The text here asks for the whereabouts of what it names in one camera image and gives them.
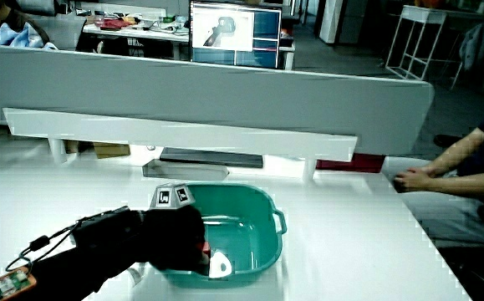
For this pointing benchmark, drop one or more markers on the orange circuit board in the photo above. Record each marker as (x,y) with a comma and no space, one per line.
(7,285)

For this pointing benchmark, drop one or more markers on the dark red box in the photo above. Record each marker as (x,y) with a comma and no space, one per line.
(354,164)

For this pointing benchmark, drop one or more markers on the computer monitor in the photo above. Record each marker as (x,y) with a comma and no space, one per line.
(262,33)

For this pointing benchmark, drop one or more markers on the red block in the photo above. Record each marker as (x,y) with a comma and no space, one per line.
(205,248)

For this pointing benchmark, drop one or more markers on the white desk shelf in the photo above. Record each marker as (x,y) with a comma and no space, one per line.
(174,134)

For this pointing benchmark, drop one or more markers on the white desk partition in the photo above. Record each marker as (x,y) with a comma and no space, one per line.
(183,92)

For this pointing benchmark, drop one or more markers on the white cabinet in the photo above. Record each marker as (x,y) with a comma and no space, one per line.
(335,21)

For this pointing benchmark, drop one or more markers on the black wrist electronics box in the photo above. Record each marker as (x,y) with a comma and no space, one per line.
(108,230)

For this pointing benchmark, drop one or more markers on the flat gray box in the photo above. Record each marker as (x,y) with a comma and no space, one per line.
(183,170)

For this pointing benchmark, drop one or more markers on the teal plastic basin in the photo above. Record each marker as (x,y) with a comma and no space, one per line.
(246,238)

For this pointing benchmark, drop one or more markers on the hanging gray jacket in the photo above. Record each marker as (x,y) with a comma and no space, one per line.
(475,46)

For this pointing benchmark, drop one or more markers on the flat black device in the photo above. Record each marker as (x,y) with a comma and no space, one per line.
(212,158)

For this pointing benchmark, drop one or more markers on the brown cardboard box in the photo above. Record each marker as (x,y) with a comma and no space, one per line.
(111,150)

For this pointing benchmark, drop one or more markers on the cluttered white desk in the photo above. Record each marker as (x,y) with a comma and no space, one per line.
(141,32)

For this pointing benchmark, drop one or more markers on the person's left forearm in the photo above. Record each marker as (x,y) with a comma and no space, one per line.
(78,267)

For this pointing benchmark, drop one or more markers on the person's left hand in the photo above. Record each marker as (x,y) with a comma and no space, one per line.
(174,234)

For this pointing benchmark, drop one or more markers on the light blue cloth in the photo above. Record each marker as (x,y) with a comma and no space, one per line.
(13,38)

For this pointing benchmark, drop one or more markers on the white metal rack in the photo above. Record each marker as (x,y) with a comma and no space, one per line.
(421,16)

